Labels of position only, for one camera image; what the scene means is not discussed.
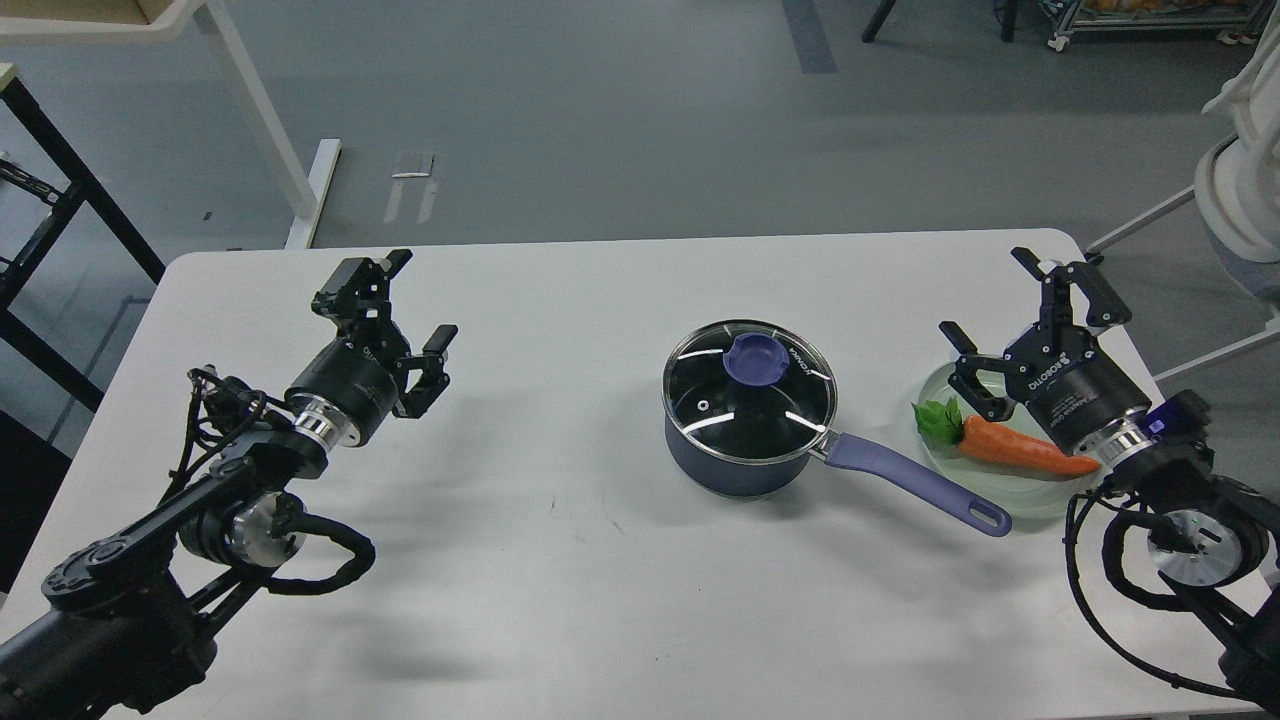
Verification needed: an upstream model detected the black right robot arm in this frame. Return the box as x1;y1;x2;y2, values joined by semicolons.
940;247;1279;714

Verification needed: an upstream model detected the wheeled metal cart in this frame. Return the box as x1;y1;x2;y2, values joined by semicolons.
1036;1;1276;53

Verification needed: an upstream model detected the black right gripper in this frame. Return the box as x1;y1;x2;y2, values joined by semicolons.
938;247;1152;454

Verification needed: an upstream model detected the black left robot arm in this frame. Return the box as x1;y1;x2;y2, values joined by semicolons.
3;249;458;719

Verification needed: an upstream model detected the glass lid with purple knob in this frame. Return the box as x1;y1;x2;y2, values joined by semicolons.
662;319;838;464

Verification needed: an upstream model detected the black metal rack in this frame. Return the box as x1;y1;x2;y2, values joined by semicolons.
1;63;166;413

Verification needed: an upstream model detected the orange toy carrot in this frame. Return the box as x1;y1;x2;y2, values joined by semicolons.
911;397;1101;478

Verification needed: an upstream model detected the pale green plate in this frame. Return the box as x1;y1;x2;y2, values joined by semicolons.
911;364;1103;521

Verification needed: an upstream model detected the white desk frame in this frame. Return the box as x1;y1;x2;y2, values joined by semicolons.
3;1;342;258

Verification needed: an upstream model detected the blue saucepan with purple handle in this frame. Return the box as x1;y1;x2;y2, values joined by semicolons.
662;319;1012;538

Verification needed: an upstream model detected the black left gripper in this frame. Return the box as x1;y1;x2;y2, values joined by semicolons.
285;249;460;448

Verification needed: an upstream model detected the white office chair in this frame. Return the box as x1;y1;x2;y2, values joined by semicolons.
1084;10;1279;383

